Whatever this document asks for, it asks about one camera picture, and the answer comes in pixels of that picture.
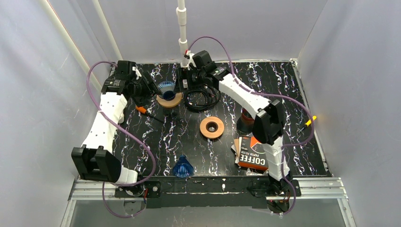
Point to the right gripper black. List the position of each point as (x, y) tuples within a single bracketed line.
[(187, 79)]

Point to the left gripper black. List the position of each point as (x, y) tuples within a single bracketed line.
[(151, 86)]

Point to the blue plastic dripper cone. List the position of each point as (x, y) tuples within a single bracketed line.
[(167, 90)]

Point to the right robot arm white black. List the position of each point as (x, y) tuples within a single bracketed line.
[(268, 115)]

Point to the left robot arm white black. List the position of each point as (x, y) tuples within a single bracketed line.
[(94, 159)]

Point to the black red dripper cup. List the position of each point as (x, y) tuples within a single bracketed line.
[(245, 123)]

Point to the brown paper coffee filters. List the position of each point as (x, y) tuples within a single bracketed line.
[(236, 147)]

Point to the orange coffee filter box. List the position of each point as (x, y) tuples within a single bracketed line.
[(258, 155)]

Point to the glass carafe with brown collar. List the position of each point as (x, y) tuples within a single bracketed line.
[(171, 113)]

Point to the orange handled screwdriver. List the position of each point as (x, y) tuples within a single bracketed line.
[(144, 111)]

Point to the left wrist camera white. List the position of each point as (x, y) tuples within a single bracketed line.
[(137, 73)]

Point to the white pvc pipe frame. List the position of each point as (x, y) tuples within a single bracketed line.
[(144, 31)]

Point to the yellow handled screwdriver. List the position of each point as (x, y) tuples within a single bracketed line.
[(307, 124)]

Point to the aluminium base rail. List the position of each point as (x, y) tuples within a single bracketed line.
[(222, 201)]

